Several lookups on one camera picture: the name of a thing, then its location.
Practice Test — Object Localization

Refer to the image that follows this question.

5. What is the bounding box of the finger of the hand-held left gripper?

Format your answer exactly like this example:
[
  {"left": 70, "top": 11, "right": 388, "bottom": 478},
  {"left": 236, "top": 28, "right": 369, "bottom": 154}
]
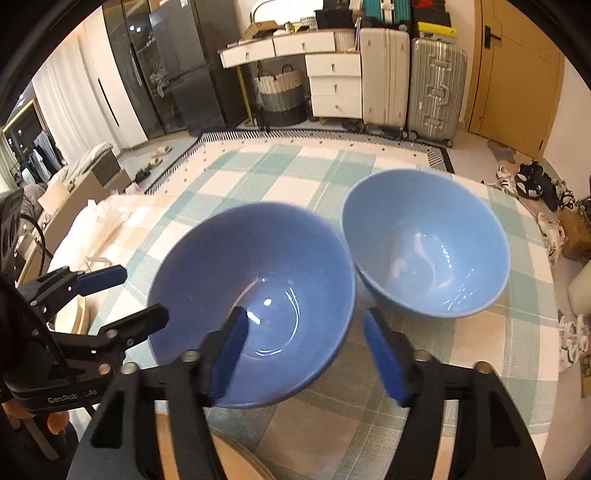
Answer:
[
  {"left": 46, "top": 304, "right": 169, "bottom": 371},
  {"left": 16, "top": 265, "right": 128, "bottom": 317}
]

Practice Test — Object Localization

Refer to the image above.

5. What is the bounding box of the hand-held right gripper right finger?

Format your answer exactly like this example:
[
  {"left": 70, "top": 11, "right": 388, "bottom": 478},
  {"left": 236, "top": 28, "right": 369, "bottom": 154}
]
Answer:
[{"left": 363, "top": 307, "right": 548, "bottom": 480}]

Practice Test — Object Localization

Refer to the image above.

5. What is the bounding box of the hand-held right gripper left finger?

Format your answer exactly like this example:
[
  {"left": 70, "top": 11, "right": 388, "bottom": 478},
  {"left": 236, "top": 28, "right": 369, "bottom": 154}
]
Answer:
[{"left": 68, "top": 305, "right": 250, "bottom": 480}]

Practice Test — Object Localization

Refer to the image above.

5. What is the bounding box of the dark blue bowl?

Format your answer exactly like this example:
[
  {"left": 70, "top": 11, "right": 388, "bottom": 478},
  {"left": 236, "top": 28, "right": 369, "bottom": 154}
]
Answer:
[{"left": 147, "top": 202, "right": 357, "bottom": 409}]

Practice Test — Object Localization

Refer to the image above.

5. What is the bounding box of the person's left hand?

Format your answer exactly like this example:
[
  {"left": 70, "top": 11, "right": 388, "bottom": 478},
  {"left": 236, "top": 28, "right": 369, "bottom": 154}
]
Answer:
[{"left": 4, "top": 401, "right": 71, "bottom": 437}]

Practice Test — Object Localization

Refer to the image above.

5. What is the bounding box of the small beige plate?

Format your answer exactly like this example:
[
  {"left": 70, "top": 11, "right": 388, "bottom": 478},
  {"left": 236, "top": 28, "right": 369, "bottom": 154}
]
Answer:
[{"left": 54, "top": 295, "right": 90, "bottom": 336}]

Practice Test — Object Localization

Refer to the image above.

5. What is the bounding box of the white quilted cover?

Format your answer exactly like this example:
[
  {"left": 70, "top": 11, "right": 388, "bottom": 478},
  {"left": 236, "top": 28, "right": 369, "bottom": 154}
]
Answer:
[{"left": 46, "top": 196, "right": 158, "bottom": 296}]

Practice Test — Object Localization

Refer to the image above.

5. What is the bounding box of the tan plate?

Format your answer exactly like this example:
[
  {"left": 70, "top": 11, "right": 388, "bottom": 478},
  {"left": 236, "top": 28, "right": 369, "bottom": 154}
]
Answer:
[{"left": 154, "top": 408, "right": 279, "bottom": 480}]

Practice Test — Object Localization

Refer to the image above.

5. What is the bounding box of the light blue ribbed bowl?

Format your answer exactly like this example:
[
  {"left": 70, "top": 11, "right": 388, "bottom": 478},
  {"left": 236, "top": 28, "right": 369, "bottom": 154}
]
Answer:
[{"left": 342, "top": 169, "right": 511, "bottom": 318}]

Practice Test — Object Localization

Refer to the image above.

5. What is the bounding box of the pair of beige slippers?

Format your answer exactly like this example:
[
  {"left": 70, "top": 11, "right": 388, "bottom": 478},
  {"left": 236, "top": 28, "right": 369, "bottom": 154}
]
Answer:
[{"left": 148, "top": 145, "right": 173, "bottom": 168}]

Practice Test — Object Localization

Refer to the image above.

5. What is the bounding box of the white curtain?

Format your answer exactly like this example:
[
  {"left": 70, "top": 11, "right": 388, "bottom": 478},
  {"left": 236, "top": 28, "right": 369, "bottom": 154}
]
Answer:
[{"left": 31, "top": 28, "right": 149, "bottom": 163}]

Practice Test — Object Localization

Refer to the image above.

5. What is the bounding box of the striped edge rug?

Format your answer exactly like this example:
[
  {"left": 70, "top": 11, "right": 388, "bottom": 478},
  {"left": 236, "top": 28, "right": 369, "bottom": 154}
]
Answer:
[{"left": 144, "top": 130, "right": 456, "bottom": 195}]

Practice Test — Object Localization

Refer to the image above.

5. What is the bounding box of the green checked tablecloth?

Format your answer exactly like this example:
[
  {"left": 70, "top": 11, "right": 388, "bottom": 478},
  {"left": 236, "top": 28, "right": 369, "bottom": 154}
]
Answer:
[{"left": 46, "top": 141, "right": 562, "bottom": 480}]

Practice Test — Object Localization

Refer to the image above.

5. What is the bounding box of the dark glass cabinet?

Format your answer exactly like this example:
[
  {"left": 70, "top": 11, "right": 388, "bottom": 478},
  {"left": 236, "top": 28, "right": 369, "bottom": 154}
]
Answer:
[{"left": 102, "top": 0, "right": 168, "bottom": 140}]

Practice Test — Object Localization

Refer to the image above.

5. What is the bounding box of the dark grey refrigerator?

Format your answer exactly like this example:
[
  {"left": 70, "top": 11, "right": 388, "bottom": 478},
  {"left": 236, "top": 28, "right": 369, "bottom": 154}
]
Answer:
[{"left": 148, "top": 0, "right": 239, "bottom": 136}]

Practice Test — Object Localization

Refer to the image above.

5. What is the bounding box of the cardboard box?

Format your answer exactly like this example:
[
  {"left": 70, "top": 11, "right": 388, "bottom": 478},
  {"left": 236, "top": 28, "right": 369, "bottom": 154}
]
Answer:
[{"left": 560, "top": 196, "right": 591, "bottom": 262}]

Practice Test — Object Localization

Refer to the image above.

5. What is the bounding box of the pile of dark shoes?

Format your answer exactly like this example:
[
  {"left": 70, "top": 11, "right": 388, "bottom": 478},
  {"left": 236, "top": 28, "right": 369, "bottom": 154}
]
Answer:
[{"left": 496, "top": 161, "right": 576, "bottom": 211}]

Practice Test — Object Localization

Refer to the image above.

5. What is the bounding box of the woven laundry basket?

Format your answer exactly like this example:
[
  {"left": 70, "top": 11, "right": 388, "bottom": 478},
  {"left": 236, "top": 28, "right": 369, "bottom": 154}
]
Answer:
[{"left": 255, "top": 65, "right": 309, "bottom": 128}]

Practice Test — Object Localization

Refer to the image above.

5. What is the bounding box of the silver suitcase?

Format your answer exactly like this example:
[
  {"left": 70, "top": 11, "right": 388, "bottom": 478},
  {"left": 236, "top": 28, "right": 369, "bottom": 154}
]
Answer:
[{"left": 407, "top": 37, "right": 468, "bottom": 140}]

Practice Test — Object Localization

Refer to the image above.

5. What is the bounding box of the white drawer cabinet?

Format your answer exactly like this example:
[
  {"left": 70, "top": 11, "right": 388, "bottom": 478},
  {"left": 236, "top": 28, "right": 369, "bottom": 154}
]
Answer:
[{"left": 305, "top": 52, "right": 363, "bottom": 120}]

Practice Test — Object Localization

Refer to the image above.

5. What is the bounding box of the white suitcase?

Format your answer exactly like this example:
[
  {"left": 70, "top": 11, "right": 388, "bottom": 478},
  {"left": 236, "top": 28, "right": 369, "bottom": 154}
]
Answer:
[{"left": 359, "top": 28, "right": 411, "bottom": 131}]

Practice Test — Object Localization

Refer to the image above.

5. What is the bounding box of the white vanity desk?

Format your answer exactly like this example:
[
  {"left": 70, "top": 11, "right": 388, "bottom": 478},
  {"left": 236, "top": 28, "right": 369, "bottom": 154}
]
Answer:
[{"left": 218, "top": 28, "right": 338, "bottom": 71}]

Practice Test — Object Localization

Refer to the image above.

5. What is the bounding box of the yellow wooden door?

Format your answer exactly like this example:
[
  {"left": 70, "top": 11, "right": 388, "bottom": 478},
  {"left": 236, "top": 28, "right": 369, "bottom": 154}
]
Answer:
[{"left": 464, "top": 0, "right": 565, "bottom": 160}]

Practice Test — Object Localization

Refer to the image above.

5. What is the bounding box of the arched mirror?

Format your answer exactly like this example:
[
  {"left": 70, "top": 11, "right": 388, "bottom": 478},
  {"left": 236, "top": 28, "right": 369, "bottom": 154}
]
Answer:
[{"left": 249, "top": 0, "right": 325, "bottom": 29}]

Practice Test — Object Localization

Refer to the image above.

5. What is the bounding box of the teal suitcase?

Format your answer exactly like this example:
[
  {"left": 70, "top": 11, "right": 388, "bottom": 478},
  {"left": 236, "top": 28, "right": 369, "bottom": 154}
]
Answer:
[{"left": 361, "top": 0, "right": 412, "bottom": 27}]

